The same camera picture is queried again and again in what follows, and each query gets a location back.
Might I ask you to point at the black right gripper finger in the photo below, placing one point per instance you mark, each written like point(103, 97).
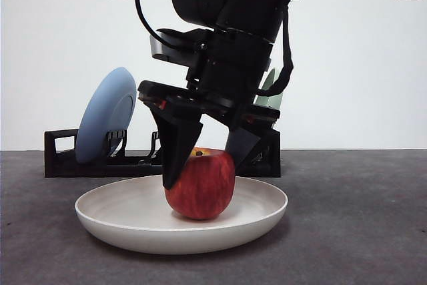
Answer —
point(241, 146)
point(178, 151)

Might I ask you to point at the red apple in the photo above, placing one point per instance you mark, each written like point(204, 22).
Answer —
point(205, 193)

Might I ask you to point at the cream yellow plate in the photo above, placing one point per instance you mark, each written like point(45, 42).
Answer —
point(116, 220)

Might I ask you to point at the green plate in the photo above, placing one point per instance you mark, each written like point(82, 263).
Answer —
point(269, 80)

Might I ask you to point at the blue plate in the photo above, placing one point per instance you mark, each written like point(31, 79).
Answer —
point(103, 115)

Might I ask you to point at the black plate rack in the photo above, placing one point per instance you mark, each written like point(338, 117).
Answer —
point(66, 168)

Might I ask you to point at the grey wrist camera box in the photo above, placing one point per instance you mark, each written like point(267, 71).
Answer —
point(166, 52)

